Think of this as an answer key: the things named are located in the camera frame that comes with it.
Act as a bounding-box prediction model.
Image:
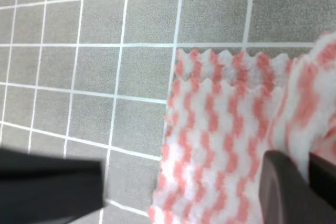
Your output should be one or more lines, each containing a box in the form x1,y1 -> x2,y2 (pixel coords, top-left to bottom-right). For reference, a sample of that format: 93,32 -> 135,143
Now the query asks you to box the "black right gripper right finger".
309,153 -> 336,206

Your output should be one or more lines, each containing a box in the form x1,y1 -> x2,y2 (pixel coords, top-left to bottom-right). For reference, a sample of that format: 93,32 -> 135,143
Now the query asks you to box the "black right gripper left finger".
259,151 -> 335,224

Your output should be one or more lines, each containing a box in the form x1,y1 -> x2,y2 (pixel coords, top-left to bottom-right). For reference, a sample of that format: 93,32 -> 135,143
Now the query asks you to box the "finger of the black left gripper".
1,148 -> 105,223

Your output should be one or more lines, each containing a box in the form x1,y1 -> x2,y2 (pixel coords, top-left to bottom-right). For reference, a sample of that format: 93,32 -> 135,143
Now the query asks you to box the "pink wavy striped towel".
148,33 -> 335,223

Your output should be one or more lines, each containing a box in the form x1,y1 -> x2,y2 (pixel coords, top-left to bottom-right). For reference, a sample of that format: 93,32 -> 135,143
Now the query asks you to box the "grey checked tablecloth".
1,0 -> 335,223

